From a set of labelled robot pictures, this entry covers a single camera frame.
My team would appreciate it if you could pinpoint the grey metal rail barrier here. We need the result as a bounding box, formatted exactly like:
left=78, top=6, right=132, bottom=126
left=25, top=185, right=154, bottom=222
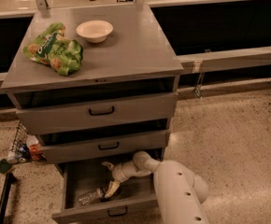
left=178, top=46, right=271, bottom=75

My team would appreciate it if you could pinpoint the grey middle drawer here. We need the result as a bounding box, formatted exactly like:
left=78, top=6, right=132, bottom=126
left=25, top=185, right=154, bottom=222
left=41, top=130, right=170, bottom=163

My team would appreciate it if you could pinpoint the clear plastic water bottle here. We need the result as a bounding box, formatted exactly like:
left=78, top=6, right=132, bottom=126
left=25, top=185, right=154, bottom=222
left=78, top=187, right=106, bottom=206

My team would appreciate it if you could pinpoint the black stand leg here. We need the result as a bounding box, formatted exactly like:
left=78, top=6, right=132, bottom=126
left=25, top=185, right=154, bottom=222
left=0, top=173, right=16, bottom=224

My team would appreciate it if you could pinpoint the grey top drawer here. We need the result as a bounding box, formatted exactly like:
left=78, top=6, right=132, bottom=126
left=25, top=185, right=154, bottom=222
left=17, top=92, right=177, bottom=134

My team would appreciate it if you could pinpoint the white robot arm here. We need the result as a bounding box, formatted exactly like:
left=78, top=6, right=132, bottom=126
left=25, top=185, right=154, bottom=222
left=103, top=151, right=209, bottom=224

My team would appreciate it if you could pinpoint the green sponge on floor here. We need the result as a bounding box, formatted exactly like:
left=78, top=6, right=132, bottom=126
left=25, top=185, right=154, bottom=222
left=0, top=159, right=13, bottom=175

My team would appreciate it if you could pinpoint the white ceramic bowl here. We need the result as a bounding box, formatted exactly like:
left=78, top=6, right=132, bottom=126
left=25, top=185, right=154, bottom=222
left=76, top=21, right=113, bottom=43

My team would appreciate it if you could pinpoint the orange red snack pack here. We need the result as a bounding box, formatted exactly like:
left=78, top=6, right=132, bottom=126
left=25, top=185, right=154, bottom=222
left=29, top=144, right=43, bottom=161

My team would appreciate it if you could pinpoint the green snack chip bag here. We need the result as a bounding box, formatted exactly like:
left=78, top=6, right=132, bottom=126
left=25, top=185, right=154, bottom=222
left=23, top=22, right=83, bottom=76

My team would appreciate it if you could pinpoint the grey drawer cabinet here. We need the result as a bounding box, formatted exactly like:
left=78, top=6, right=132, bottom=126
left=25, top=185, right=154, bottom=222
left=0, top=3, right=184, bottom=224

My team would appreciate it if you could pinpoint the white can in basket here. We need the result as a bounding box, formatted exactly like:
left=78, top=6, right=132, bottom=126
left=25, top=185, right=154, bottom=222
left=7, top=150, right=19, bottom=164

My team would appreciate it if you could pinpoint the grey bottom drawer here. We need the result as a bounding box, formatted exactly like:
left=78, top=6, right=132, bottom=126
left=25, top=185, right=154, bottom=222
left=51, top=153, right=158, bottom=224

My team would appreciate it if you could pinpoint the blue can in basket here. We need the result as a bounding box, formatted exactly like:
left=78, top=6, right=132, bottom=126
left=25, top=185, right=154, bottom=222
left=18, top=144, right=30, bottom=163

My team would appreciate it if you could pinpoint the wire basket on floor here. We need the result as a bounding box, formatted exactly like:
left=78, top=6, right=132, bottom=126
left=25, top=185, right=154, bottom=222
left=9, top=122, right=41, bottom=156

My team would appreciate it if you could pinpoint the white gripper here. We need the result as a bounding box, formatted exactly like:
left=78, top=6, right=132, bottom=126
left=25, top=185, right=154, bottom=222
left=101, top=161, right=151, bottom=199

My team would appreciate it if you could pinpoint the grey drawer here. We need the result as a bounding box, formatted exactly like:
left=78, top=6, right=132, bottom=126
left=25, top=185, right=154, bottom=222
left=51, top=153, right=158, bottom=224
left=41, top=130, right=170, bottom=163
left=17, top=92, right=177, bottom=134

